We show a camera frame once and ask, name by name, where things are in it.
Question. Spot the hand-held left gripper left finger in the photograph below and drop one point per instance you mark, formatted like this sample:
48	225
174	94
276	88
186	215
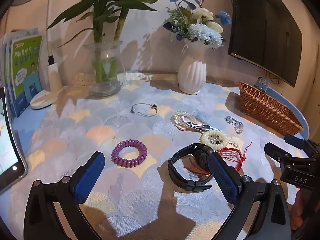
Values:
90	175

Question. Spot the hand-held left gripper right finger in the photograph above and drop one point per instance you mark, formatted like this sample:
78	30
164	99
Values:
225	177

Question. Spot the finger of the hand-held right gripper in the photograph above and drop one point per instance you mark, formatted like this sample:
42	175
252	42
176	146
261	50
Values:
277	152
297	141

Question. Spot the brown wicker basket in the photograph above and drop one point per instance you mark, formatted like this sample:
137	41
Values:
270	107

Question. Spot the white pearl scrunchie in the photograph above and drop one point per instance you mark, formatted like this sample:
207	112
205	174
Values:
203	137

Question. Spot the black wristwatch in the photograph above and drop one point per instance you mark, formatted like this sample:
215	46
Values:
175	177

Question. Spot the silver snap hair clip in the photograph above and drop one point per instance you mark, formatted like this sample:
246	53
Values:
197	125

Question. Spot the person's right hand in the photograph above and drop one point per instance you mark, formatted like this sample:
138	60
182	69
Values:
297	210

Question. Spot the grey metal stand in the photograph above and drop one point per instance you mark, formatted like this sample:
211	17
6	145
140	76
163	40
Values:
262	83

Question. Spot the silver bangle with dark bead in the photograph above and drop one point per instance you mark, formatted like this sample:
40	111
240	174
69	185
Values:
155	107

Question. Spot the white desk lamp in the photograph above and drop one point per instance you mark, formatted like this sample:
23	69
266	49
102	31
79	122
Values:
53	77

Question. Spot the white ribbed vase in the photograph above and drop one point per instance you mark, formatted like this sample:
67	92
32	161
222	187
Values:
191	72

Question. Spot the black television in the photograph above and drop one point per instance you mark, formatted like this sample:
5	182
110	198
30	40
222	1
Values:
265	30

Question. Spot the green cover book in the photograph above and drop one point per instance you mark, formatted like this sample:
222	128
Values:
26	75

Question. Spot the blue and white flower bouquet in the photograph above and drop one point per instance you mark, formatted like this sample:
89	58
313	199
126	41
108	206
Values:
205	32

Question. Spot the green and blue books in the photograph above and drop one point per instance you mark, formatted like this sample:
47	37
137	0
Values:
6	55

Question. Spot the green bamboo plant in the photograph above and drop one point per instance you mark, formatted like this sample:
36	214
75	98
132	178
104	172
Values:
98	12

